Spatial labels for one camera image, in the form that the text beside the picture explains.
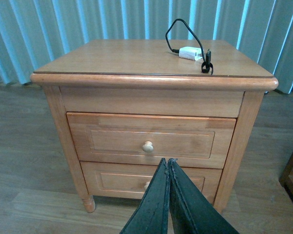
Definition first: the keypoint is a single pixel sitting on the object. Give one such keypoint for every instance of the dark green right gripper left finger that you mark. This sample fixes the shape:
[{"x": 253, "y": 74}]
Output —
[{"x": 151, "y": 216}]

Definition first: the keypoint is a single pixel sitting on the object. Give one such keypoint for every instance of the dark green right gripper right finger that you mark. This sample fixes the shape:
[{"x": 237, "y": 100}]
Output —
[{"x": 191, "y": 213}]

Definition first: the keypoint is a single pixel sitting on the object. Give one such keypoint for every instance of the wooden drawer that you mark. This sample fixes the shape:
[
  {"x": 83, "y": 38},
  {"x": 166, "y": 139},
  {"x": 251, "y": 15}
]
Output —
[
  {"x": 130, "y": 181},
  {"x": 201, "y": 142}
]

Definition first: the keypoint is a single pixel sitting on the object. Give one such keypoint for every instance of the wooden nightstand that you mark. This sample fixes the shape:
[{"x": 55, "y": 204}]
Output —
[{"x": 142, "y": 77}]

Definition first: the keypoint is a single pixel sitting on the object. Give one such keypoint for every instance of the white USB charger plug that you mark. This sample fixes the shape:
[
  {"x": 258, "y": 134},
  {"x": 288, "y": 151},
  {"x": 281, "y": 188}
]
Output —
[{"x": 191, "y": 53}]

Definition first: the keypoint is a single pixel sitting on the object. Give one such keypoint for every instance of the pale pleated curtain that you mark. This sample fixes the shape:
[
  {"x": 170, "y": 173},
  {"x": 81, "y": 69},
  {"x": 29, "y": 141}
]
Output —
[{"x": 35, "y": 32}]

